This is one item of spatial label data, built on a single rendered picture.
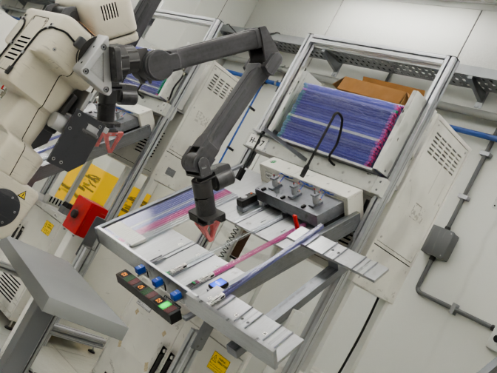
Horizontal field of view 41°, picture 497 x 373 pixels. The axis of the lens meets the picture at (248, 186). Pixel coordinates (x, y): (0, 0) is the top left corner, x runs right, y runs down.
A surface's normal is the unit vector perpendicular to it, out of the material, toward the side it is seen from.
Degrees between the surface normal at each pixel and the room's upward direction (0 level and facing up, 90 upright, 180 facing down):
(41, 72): 90
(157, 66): 82
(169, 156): 90
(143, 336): 90
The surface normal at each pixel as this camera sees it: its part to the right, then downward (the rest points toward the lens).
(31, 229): -0.62, -0.39
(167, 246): -0.11, -0.89
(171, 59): 0.61, 0.11
